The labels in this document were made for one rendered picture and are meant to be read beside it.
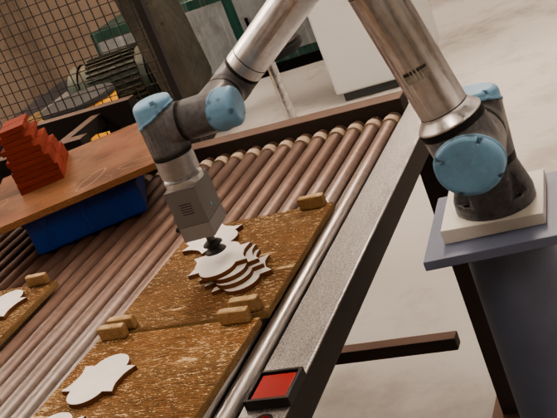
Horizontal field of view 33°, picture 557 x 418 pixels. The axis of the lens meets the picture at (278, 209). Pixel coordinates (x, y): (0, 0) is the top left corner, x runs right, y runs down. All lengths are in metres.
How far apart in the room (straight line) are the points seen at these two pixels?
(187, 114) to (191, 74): 4.48
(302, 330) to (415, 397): 1.41
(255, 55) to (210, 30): 5.64
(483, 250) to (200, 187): 0.52
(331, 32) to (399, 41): 4.32
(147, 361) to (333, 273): 0.37
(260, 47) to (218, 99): 0.14
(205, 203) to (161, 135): 0.15
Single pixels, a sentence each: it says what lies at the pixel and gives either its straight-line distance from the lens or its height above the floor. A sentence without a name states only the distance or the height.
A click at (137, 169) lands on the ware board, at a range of 2.38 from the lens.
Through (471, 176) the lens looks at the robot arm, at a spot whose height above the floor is 1.04.
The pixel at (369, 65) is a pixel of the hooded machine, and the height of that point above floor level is 0.19.
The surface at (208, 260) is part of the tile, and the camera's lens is 1.84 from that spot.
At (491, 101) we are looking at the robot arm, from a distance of 1.71.
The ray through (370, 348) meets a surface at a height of 0.27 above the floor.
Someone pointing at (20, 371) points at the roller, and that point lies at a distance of 1.92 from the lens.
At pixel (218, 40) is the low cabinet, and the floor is 0.40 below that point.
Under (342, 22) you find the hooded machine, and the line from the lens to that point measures 5.82.
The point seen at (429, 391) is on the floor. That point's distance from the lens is 2.98.
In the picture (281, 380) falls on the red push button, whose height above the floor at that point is 0.93.
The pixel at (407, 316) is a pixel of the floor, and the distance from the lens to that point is 3.38.
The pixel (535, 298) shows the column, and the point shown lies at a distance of 1.84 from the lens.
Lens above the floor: 1.65
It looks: 20 degrees down
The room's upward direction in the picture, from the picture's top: 22 degrees counter-clockwise
